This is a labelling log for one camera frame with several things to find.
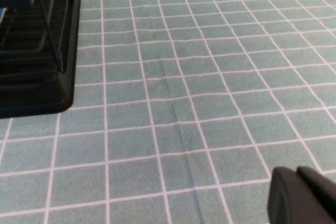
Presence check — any black plastic drain tray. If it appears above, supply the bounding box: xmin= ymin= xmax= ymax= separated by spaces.
xmin=0 ymin=0 xmax=82 ymax=120

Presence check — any green checked tablecloth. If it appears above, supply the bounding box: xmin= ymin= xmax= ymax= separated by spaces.
xmin=0 ymin=0 xmax=336 ymax=224

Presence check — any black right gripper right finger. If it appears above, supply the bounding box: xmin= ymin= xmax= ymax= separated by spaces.
xmin=297 ymin=166 xmax=336 ymax=207

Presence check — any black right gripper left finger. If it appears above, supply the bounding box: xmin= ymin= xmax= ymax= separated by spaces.
xmin=267 ymin=167 xmax=336 ymax=224

